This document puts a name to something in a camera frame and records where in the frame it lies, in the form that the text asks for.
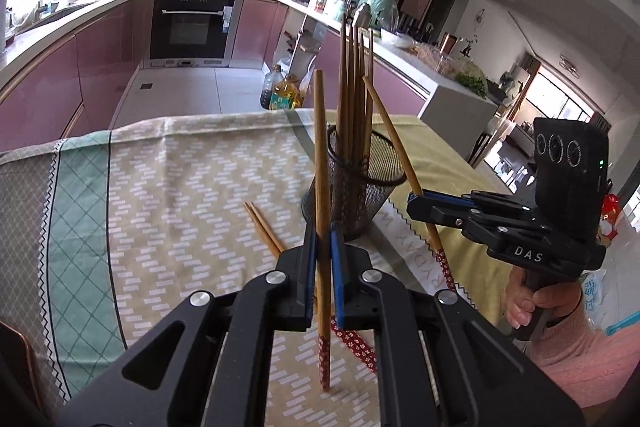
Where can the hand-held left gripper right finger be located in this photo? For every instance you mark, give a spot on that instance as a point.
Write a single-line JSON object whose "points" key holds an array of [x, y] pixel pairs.
{"points": [[336, 267]]}

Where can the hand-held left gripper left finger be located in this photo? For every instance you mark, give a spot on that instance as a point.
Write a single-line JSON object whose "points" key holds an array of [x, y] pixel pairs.
{"points": [[310, 257]]}

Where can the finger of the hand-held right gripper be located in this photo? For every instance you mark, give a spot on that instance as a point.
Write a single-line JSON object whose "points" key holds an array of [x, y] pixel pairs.
{"points": [[500, 203], [440, 212]]}

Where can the red-ended wooden chopstick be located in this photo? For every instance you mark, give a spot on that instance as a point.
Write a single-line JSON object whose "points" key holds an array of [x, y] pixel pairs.
{"points": [[395, 142], [260, 229], [320, 132], [268, 227]]}

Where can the black mesh holder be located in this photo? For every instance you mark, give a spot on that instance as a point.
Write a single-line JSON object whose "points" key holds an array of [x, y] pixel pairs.
{"points": [[382, 187]]}

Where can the bunch of wooden chopsticks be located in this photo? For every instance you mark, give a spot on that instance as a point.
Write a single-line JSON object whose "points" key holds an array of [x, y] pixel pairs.
{"points": [[350, 107]]}

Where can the person's right forearm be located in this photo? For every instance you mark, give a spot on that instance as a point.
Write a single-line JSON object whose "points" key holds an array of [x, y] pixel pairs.
{"points": [[590, 357]]}

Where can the person's right hand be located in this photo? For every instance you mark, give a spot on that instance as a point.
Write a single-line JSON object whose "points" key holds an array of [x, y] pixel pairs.
{"points": [[517, 302]]}

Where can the green vegetables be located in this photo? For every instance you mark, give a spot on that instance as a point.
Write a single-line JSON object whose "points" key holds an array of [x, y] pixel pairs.
{"points": [[472, 83]]}

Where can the patterned tablecloth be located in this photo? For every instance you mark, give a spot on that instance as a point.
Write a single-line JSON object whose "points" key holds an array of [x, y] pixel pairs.
{"points": [[175, 207]]}

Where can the clear plastic food container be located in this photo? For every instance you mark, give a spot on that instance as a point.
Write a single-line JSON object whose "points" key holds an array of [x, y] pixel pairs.
{"points": [[437, 59]]}

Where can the yellow cooking oil bottle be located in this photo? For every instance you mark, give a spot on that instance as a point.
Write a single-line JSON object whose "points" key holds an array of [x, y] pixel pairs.
{"points": [[287, 97]]}

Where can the copper tumbler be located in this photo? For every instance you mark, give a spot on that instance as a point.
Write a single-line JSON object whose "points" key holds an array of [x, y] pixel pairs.
{"points": [[448, 44]]}

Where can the dark oil bottle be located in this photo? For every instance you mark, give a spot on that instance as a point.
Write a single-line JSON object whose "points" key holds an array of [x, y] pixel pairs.
{"points": [[269, 89]]}

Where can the teal plastic bag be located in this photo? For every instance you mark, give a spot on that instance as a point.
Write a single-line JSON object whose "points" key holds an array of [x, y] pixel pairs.
{"points": [[382, 7]]}

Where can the pink base cabinet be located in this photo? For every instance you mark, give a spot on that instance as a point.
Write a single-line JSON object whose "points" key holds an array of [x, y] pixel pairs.
{"points": [[260, 27], [75, 67]]}

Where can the black built-in oven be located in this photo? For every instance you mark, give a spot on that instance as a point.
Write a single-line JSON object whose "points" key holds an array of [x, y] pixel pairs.
{"points": [[190, 27]]}

